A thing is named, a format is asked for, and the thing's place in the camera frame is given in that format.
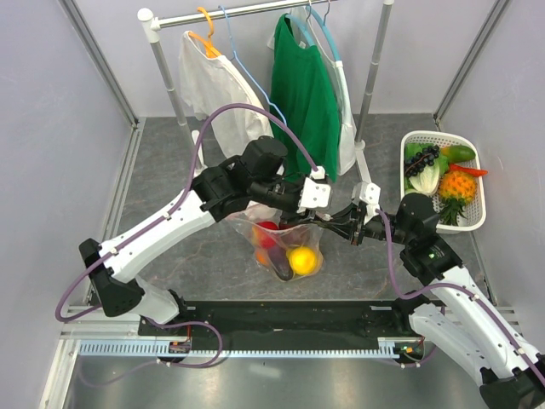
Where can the right aluminium frame post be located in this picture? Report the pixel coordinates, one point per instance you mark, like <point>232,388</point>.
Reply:
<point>476,48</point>

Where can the white t-shirt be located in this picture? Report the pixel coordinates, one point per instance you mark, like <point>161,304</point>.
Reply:
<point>244,136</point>

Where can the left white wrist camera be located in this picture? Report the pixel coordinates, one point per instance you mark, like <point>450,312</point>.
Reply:
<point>316,191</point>

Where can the clear pink-dotted zip bag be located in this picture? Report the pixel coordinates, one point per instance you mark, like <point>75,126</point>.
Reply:
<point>287,237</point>

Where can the green t-shirt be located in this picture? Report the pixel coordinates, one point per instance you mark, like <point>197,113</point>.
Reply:
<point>302,91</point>

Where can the black grapes toy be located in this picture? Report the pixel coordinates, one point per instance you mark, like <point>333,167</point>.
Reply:
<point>417,156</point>

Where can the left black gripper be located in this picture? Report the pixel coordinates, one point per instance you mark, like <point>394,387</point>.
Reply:
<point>295,216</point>

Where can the red apple toy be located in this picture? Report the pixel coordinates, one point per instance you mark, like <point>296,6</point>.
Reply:
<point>262,234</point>

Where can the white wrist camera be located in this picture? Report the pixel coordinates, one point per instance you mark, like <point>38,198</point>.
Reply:
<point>367,194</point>
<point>316,191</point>

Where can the white tank top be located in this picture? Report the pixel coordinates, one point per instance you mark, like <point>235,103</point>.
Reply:
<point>346,152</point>

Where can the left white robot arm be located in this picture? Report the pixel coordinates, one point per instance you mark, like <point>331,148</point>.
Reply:
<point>114,265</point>

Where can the orange toy fruit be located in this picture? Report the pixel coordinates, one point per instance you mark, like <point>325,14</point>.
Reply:
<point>261,257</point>

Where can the orange hanger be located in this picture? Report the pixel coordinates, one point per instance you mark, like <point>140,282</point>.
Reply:
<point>210,50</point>

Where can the yellow pear toy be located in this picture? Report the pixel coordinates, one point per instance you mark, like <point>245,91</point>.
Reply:
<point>303,260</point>

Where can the aluminium frame post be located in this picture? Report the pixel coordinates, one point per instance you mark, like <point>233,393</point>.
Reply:
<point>476,48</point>
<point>82,29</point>

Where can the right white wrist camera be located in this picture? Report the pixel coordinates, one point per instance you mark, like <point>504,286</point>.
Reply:
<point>367,194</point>

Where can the slotted cable duct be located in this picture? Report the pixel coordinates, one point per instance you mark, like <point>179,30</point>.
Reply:
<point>169,349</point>

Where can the teal padded hanger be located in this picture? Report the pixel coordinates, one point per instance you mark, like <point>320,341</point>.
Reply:
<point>309,28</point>

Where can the white fruit basket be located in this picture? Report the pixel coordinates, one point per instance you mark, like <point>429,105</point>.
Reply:
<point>475,211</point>

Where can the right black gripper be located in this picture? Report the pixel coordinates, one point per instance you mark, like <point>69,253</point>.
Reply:
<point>348,221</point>

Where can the white-green cabbage toy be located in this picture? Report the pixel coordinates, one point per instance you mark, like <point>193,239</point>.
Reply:
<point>426,181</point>

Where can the left aluminium frame post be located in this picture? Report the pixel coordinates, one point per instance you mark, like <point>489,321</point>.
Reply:
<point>82,29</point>

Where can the silver clothes rack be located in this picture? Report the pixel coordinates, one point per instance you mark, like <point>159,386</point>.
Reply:
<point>152,25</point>

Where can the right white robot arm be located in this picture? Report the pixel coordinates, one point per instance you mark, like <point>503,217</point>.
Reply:
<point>449,310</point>

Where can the purple eggplant toy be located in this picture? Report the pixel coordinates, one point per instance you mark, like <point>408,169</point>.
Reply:
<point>280,263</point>

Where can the red chili pepper toy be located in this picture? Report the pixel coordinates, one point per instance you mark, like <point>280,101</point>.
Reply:
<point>470,171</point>

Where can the orange spiky kiwano toy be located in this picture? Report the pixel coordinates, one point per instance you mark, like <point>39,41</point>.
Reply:
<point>456,190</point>

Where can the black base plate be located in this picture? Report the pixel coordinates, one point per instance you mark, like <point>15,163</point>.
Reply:
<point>290,324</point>

